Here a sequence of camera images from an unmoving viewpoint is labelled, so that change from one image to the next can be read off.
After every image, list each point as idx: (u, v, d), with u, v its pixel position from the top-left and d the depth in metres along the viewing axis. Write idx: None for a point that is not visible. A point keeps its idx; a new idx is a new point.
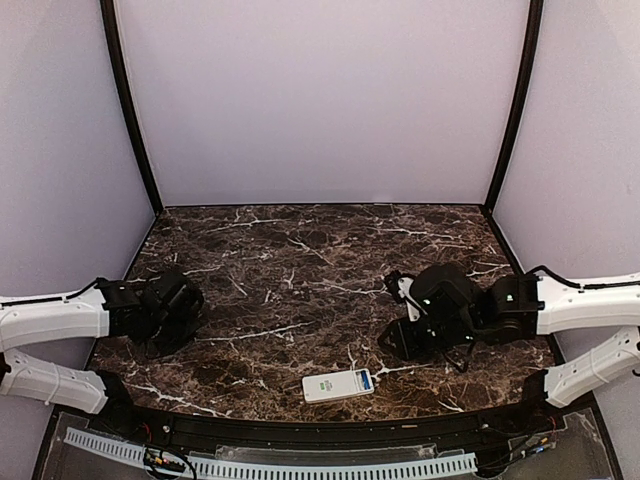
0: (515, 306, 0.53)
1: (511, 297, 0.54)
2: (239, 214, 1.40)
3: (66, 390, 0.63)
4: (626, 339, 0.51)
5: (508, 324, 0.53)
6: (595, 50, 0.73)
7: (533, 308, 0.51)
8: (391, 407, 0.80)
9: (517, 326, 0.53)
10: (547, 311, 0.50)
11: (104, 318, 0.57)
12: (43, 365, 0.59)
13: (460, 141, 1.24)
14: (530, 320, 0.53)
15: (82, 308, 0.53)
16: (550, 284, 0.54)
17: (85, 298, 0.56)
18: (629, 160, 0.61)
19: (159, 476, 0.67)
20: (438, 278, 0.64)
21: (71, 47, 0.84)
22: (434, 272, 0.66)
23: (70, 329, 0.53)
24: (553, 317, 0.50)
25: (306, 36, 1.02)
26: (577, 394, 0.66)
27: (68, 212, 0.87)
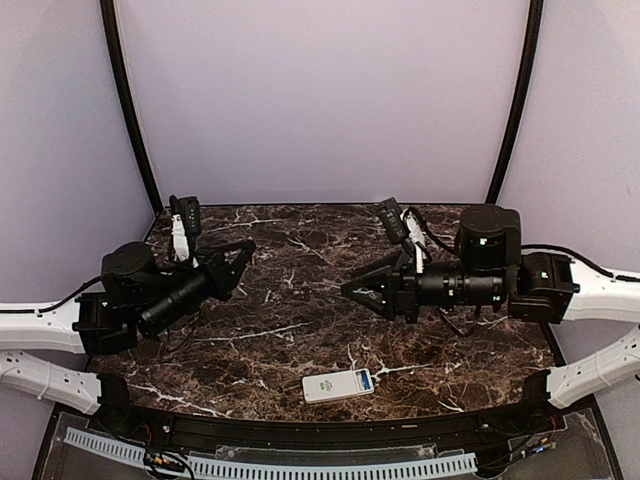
0: (549, 283, 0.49)
1: (546, 274, 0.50)
2: (239, 213, 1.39)
3: (57, 392, 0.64)
4: (633, 344, 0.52)
5: (542, 301, 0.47)
6: (595, 50, 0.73)
7: (568, 290, 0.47)
8: (391, 407, 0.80)
9: (549, 305, 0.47)
10: (580, 296, 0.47)
11: (76, 338, 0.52)
12: (38, 362, 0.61)
13: (461, 141, 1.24)
14: (561, 301, 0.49)
15: (51, 326, 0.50)
16: (583, 268, 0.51)
17: (59, 314, 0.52)
18: (629, 160, 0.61)
19: (159, 476, 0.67)
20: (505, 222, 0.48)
21: (71, 45, 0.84)
22: (498, 214, 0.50)
23: (44, 342, 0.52)
24: (585, 302, 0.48)
25: (306, 36, 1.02)
26: (580, 395, 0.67)
27: (68, 211, 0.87)
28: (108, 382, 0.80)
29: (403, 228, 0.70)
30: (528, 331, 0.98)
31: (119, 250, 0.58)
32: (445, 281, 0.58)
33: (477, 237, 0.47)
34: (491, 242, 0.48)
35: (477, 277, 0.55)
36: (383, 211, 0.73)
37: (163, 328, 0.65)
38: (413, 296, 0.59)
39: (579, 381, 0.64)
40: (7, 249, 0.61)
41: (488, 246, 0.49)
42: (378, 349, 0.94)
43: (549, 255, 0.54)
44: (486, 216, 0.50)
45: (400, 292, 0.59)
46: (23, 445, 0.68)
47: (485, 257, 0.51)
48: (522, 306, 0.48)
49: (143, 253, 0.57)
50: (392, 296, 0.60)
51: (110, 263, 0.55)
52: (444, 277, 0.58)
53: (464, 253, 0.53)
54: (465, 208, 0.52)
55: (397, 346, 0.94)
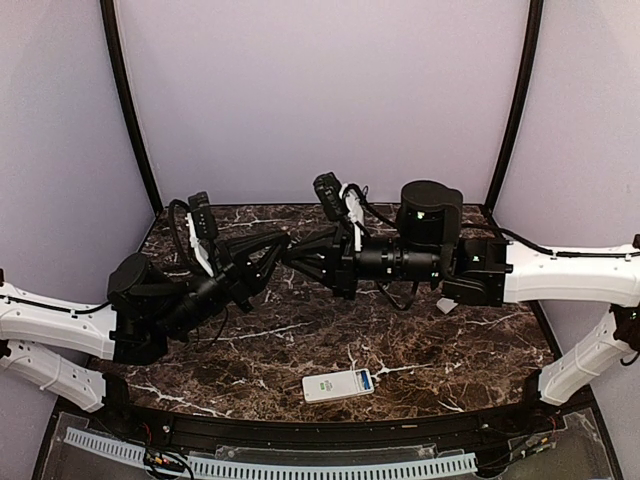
0: (481, 266, 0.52)
1: (478, 257, 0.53)
2: (238, 213, 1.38)
3: (64, 387, 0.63)
4: (605, 330, 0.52)
5: (474, 285, 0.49)
6: (595, 49, 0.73)
7: (500, 271, 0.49)
8: (391, 407, 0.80)
9: (482, 287, 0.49)
10: (515, 275, 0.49)
11: (108, 346, 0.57)
12: (47, 354, 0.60)
13: (461, 140, 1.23)
14: (496, 285, 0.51)
15: (87, 330, 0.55)
16: (521, 249, 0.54)
17: (94, 319, 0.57)
18: (630, 159, 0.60)
19: (159, 476, 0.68)
20: (442, 199, 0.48)
21: (71, 46, 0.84)
22: (438, 192, 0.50)
23: (73, 342, 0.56)
24: (522, 281, 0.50)
25: (305, 38, 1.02)
26: (568, 392, 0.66)
27: (67, 211, 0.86)
28: (108, 382, 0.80)
29: (340, 206, 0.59)
30: (528, 331, 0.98)
31: (123, 263, 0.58)
32: (384, 257, 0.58)
33: (415, 210, 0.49)
34: (430, 216, 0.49)
35: (416, 253, 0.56)
36: (317, 185, 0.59)
37: (185, 331, 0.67)
38: (352, 274, 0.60)
39: (561, 376, 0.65)
40: (6, 249, 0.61)
41: (425, 221, 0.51)
42: (378, 349, 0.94)
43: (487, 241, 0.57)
44: (428, 192, 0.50)
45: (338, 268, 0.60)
46: (23, 445, 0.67)
47: (423, 232, 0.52)
48: (453, 286, 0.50)
49: (139, 265, 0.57)
50: (331, 270, 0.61)
51: (112, 280, 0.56)
52: (383, 253, 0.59)
53: (402, 227, 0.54)
54: (408, 184, 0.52)
55: (397, 346, 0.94)
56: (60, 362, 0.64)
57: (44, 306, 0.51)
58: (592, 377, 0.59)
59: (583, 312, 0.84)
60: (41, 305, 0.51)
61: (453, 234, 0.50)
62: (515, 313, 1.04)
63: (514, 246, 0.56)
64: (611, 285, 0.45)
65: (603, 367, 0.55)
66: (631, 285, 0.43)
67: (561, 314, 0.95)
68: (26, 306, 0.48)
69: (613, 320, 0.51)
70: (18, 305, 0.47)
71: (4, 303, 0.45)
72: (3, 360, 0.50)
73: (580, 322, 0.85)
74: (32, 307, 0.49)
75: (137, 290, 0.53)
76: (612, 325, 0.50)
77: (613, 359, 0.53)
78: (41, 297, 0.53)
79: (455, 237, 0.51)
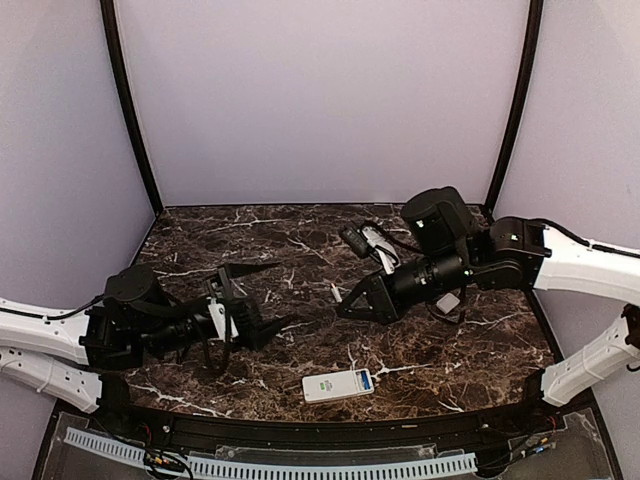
0: (519, 246, 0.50)
1: (516, 237, 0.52)
2: (239, 214, 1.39)
3: (55, 387, 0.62)
4: (615, 333, 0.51)
5: (509, 264, 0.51)
6: (595, 49, 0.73)
7: (539, 254, 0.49)
8: (391, 407, 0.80)
9: (517, 267, 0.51)
10: (551, 261, 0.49)
11: (79, 351, 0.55)
12: (41, 357, 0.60)
13: (461, 140, 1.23)
14: (532, 266, 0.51)
15: (58, 336, 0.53)
16: (559, 235, 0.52)
17: (68, 325, 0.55)
18: (630, 160, 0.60)
19: (159, 476, 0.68)
20: (436, 200, 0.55)
21: (71, 46, 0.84)
22: (432, 195, 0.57)
23: (49, 348, 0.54)
24: (554, 267, 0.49)
25: (305, 39, 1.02)
26: (571, 392, 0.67)
27: (66, 212, 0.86)
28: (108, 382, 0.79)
29: (364, 243, 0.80)
30: (528, 331, 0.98)
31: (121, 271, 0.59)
32: (416, 277, 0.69)
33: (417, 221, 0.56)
34: (429, 222, 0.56)
35: (443, 264, 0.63)
36: (342, 230, 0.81)
37: (164, 349, 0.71)
38: (388, 292, 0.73)
39: (568, 376, 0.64)
40: (6, 249, 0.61)
41: (430, 228, 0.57)
42: (377, 349, 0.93)
43: (523, 222, 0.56)
44: (419, 200, 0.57)
45: (373, 291, 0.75)
46: (22, 446, 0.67)
47: (436, 236, 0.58)
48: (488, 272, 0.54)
49: (143, 279, 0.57)
50: (372, 293, 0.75)
51: (112, 285, 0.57)
52: (415, 275, 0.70)
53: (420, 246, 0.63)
54: (407, 200, 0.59)
55: (397, 346, 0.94)
56: (53, 364, 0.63)
57: (15, 311, 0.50)
58: (596, 381, 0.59)
59: (583, 313, 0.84)
60: (7, 311, 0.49)
61: (461, 227, 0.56)
62: (515, 313, 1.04)
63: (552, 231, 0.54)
64: (634, 284, 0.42)
65: (610, 370, 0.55)
66: None
67: (561, 314, 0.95)
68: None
69: (624, 325, 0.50)
70: None
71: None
72: None
73: (580, 323, 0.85)
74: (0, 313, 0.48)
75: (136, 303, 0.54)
76: (623, 328, 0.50)
77: (618, 364, 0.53)
78: (16, 304, 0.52)
79: (462, 229, 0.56)
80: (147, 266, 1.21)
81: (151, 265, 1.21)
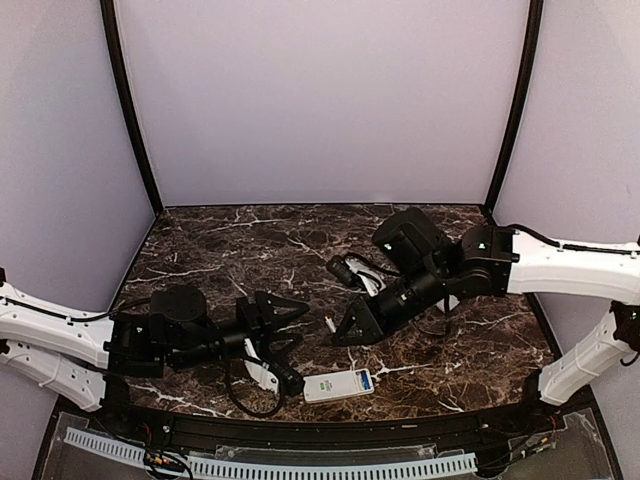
0: (486, 253, 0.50)
1: (484, 245, 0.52)
2: (239, 214, 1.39)
3: (61, 385, 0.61)
4: (604, 330, 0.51)
5: (477, 272, 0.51)
6: (595, 50, 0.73)
7: (507, 259, 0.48)
8: (391, 407, 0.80)
9: (486, 275, 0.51)
10: (520, 265, 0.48)
11: (102, 356, 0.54)
12: (48, 354, 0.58)
13: (461, 140, 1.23)
14: (500, 272, 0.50)
15: (82, 339, 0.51)
16: (528, 239, 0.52)
17: (92, 328, 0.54)
18: (629, 160, 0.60)
19: (160, 476, 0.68)
20: (400, 222, 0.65)
21: (71, 45, 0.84)
22: (398, 218, 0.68)
23: (68, 350, 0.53)
24: (527, 271, 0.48)
25: (305, 39, 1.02)
26: (568, 392, 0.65)
27: (66, 212, 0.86)
28: None
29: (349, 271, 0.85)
30: (527, 331, 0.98)
31: (174, 289, 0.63)
32: (398, 297, 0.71)
33: (384, 240, 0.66)
34: (394, 244, 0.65)
35: (419, 281, 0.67)
36: (328, 263, 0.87)
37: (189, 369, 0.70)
38: (371, 312, 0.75)
39: (561, 376, 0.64)
40: (5, 248, 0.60)
41: (398, 246, 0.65)
42: (377, 349, 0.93)
43: (492, 230, 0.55)
44: (386, 225, 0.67)
45: (358, 310, 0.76)
46: (21, 446, 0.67)
47: (405, 253, 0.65)
48: (457, 281, 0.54)
49: (196, 303, 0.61)
50: (357, 312, 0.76)
51: (161, 299, 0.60)
52: (397, 294, 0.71)
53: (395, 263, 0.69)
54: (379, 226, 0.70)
55: (397, 346, 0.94)
56: (59, 360, 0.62)
57: (41, 309, 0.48)
58: (591, 377, 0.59)
59: (582, 313, 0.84)
60: (37, 308, 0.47)
61: (423, 242, 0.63)
62: (515, 313, 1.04)
63: (521, 236, 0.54)
64: (614, 280, 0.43)
65: (603, 367, 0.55)
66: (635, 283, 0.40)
67: (560, 314, 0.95)
68: (24, 307, 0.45)
69: (612, 320, 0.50)
70: (16, 307, 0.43)
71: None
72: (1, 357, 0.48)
73: (579, 323, 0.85)
74: (35, 312, 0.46)
75: (180, 322, 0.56)
76: (612, 324, 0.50)
77: (611, 360, 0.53)
78: (39, 300, 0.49)
79: (427, 244, 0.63)
80: (147, 266, 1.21)
81: (152, 265, 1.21)
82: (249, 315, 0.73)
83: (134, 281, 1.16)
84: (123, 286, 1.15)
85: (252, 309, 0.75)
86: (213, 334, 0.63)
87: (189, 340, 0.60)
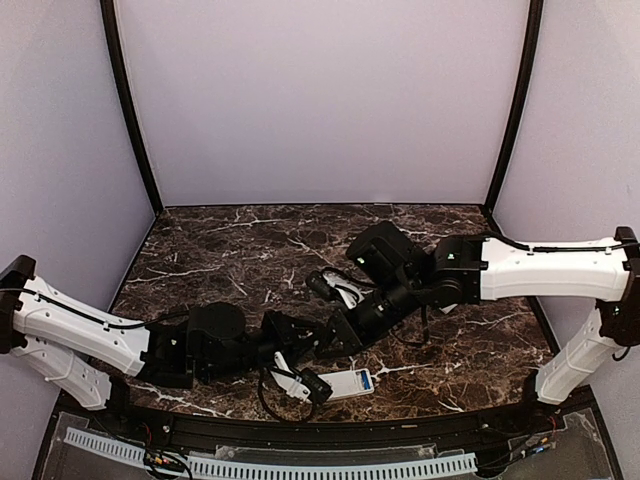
0: (455, 264, 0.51)
1: (453, 255, 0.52)
2: (239, 214, 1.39)
3: (71, 383, 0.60)
4: (591, 327, 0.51)
5: (448, 282, 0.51)
6: (596, 49, 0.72)
7: (473, 269, 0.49)
8: (391, 407, 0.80)
9: (457, 285, 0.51)
10: (490, 272, 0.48)
11: (135, 364, 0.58)
12: (62, 351, 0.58)
13: (461, 140, 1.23)
14: (471, 280, 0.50)
15: (118, 346, 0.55)
16: (497, 244, 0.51)
17: (125, 336, 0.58)
18: (629, 160, 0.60)
19: (160, 476, 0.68)
20: (372, 236, 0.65)
21: (71, 45, 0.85)
22: (370, 230, 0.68)
23: (102, 356, 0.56)
24: (498, 277, 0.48)
25: (305, 39, 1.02)
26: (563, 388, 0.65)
27: (66, 211, 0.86)
28: None
29: (328, 285, 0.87)
30: (528, 331, 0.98)
31: (216, 305, 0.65)
32: (375, 307, 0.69)
33: (357, 257, 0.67)
34: (366, 257, 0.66)
35: (393, 292, 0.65)
36: (308, 278, 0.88)
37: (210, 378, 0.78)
38: (350, 324, 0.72)
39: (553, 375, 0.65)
40: (5, 247, 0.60)
41: (371, 260, 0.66)
42: (377, 349, 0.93)
43: (464, 239, 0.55)
44: (358, 239, 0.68)
45: (336, 322, 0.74)
46: (21, 445, 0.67)
47: (378, 266, 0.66)
48: (429, 291, 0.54)
49: (236, 321, 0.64)
50: (336, 324, 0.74)
51: (201, 313, 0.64)
52: (374, 305, 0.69)
53: (370, 276, 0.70)
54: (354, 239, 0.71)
55: (397, 346, 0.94)
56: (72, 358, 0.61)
57: (77, 312, 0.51)
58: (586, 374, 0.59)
59: (584, 313, 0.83)
60: (69, 309, 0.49)
61: (395, 255, 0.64)
62: (515, 313, 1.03)
63: (492, 242, 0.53)
64: (589, 280, 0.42)
65: (595, 364, 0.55)
66: (613, 279, 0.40)
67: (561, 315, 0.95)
68: (54, 307, 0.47)
69: (598, 316, 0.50)
70: (51, 307, 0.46)
71: (34, 302, 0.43)
72: (18, 350, 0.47)
73: (580, 323, 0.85)
74: (72, 315, 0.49)
75: (221, 340, 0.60)
76: (597, 322, 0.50)
77: (599, 357, 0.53)
78: (69, 300, 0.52)
79: (398, 257, 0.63)
80: (147, 266, 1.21)
81: (152, 265, 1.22)
82: (282, 331, 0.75)
83: (134, 282, 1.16)
84: (123, 286, 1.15)
85: (283, 326, 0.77)
86: (249, 347, 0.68)
87: (226, 354, 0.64)
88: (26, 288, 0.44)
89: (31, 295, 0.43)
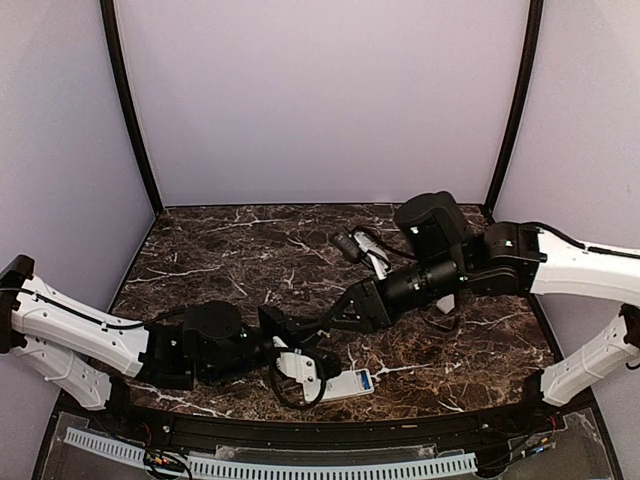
0: (514, 252, 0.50)
1: (511, 243, 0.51)
2: (239, 214, 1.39)
3: (70, 384, 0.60)
4: (614, 333, 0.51)
5: (505, 271, 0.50)
6: (595, 49, 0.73)
7: (532, 259, 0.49)
8: (391, 407, 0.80)
9: (514, 274, 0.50)
10: (547, 265, 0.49)
11: (133, 365, 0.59)
12: (61, 350, 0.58)
13: (461, 139, 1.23)
14: (527, 272, 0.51)
15: (117, 347, 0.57)
16: (552, 238, 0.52)
17: (124, 337, 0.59)
18: (630, 160, 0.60)
19: (160, 476, 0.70)
20: (432, 205, 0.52)
21: (71, 45, 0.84)
22: (428, 198, 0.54)
23: (101, 356, 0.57)
24: (552, 272, 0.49)
25: (304, 38, 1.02)
26: (573, 393, 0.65)
27: (66, 211, 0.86)
28: None
29: (355, 246, 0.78)
30: (528, 330, 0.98)
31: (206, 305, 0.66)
32: (409, 284, 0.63)
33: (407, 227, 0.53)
34: (423, 227, 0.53)
35: (437, 268, 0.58)
36: (334, 235, 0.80)
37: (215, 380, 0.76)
38: (379, 298, 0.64)
39: (568, 376, 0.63)
40: (5, 248, 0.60)
41: (422, 233, 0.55)
42: (377, 349, 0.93)
43: (518, 227, 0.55)
44: (411, 204, 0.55)
45: (366, 298, 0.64)
46: (21, 445, 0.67)
47: (427, 241, 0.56)
48: (483, 277, 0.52)
49: (232, 319, 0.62)
50: (362, 299, 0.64)
51: (196, 313, 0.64)
52: (408, 280, 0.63)
53: (412, 247, 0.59)
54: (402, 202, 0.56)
55: (397, 346, 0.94)
56: (71, 358, 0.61)
57: (75, 313, 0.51)
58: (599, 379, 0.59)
59: (585, 313, 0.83)
60: (66, 309, 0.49)
61: (454, 233, 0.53)
62: (515, 312, 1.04)
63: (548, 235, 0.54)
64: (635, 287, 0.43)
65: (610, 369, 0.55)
66: None
67: (562, 314, 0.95)
68: (52, 307, 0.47)
69: (623, 325, 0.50)
70: (49, 307, 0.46)
71: (32, 303, 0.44)
72: (18, 350, 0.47)
73: (580, 322, 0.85)
74: (70, 315, 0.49)
75: (215, 338, 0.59)
76: (622, 329, 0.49)
77: (618, 362, 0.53)
78: (68, 300, 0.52)
79: (457, 235, 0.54)
80: (147, 266, 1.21)
81: (152, 265, 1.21)
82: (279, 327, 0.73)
83: (133, 282, 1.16)
84: (123, 286, 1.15)
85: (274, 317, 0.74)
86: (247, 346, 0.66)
87: (224, 353, 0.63)
88: (24, 289, 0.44)
89: (28, 295, 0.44)
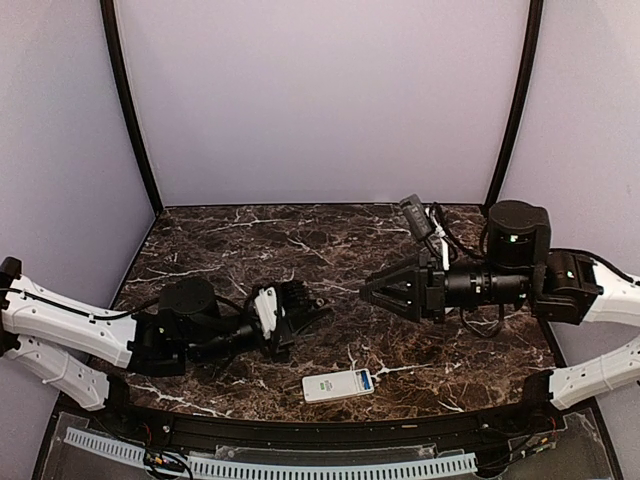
0: (574, 283, 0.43)
1: (572, 274, 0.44)
2: (239, 213, 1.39)
3: (68, 383, 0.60)
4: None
5: (567, 302, 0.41)
6: (595, 50, 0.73)
7: (593, 292, 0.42)
8: (391, 407, 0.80)
9: (573, 306, 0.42)
10: (605, 297, 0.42)
11: (124, 355, 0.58)
12: (56, 351, 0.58)
13: (461, 139, 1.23)
14: (582, 304, 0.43)
15: (106, 337, 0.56)
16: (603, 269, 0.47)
17: (112, 327, 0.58)
18: (629, 160, 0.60)
19: (159, 476, 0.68)
20: (539, 218, 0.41)
21: (71, 45, 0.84)
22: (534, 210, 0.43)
23: (90, 349, 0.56)
24: (607, 303, 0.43)
25: (304, 38, 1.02)
26: (583, 397, 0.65)
27: (66, 211, 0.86)
28: None
29: (428, 225, 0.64)
30: (528, 330, 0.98)
31: (180, 282, 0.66)
32: (472, 282, 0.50)
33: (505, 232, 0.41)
34: (521, 239, 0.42)
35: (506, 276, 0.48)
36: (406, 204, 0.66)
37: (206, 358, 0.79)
38: (442, 291, 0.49)
39: (580, 383, 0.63)
40: (5, 248, 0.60)
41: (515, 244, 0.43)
42: (377, 349, 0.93)
43: (570, 255, 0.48)
44: (514, 211, 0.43)
45: (429, 288, 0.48)
46: (21, 445, 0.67)
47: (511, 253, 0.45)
48: (543, 305, 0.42)
49: (203, 293, 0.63)
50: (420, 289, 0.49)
51: (167, 295, 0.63)
52: (472, 277, 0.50)
53: (490, 244, 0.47)
54: (497, 202, 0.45)
55: (397, 346, 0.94)
56: (67, 358, 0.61)
57: (64, 307, 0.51)
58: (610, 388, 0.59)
59: None
60: (55, 304, 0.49)
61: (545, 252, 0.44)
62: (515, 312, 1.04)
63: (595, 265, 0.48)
64: None
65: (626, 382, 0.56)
66: None
67: None
68: (41, 303, 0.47)
69: None
70: (37, 303, 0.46)
71: (19, 300, 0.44)
72: (12, 353, 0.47)
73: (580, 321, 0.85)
74: (58, 309, 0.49)
75: (189, 314, 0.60)
76: None
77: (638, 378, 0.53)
78: (56, 297, 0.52)
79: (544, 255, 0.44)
80: (148, 266, 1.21)
81: (152, 265, 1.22)
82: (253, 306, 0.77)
83: (134, 282, 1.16)
84: (123, 286, 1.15)
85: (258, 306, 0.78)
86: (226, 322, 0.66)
87: (203, 330, 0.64)
88: (12, 287, 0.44)
89: (17, 292, 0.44)
